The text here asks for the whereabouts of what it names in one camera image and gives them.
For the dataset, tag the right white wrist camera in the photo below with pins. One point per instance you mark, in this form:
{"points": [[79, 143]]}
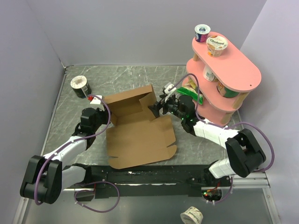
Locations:
{"points": [[169, 89]]}

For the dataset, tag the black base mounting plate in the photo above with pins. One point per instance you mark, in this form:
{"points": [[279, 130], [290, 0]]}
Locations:
{"points": [[174, 180]]}

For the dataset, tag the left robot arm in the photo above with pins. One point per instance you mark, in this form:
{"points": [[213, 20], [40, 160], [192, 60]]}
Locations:
{"points": [[45, 176]]}

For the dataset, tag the yogurt cup bottom edge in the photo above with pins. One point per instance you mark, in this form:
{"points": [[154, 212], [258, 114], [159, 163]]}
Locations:
{"points": [[192, 216]]}

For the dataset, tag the green chips bag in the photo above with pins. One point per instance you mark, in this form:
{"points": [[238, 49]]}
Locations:
{"points": [[191, 89]]}

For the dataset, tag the green cup middle shelf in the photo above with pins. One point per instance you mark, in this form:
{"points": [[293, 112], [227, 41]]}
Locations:
{"points": [[225, 92]]}

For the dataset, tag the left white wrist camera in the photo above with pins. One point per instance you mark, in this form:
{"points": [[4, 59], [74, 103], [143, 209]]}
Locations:
{"points": [[95, 100]]}

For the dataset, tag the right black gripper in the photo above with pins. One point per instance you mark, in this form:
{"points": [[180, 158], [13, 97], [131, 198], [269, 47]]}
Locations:
{"points": [[155, 108]]}

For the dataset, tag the black-label yogurt cup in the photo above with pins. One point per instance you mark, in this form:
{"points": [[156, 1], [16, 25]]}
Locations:
{"points": [[81, 86]]}

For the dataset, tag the pink three-tier shelf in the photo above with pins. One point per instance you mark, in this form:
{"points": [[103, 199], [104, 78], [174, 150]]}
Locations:
{"points": [[233, 69]]}

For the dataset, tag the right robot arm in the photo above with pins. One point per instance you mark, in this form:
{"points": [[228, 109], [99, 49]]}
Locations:
{"points": [[244, 152]]}

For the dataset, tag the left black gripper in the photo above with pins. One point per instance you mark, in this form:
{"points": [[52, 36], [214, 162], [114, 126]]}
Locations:
{"points": [[105, 112]]}

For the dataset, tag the aluminium rail frame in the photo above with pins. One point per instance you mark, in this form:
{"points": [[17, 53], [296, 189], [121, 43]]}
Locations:
{"points": [[248, 203]]}

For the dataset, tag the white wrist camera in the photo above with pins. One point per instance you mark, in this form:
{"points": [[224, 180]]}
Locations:
{"points": [[95, 100], [169, 89]]}

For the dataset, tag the orange Chobani yogurt cup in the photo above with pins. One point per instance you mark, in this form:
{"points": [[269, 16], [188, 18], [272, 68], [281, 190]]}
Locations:
{"points": [[216, 45]]}

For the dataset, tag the white cup middle shelf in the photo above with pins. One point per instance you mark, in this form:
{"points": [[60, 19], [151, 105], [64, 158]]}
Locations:
{"points": [[209, 75]]}

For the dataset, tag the brown cardboard box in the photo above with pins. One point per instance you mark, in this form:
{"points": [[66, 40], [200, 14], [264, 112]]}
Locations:
{"points": [[137, 136]]}

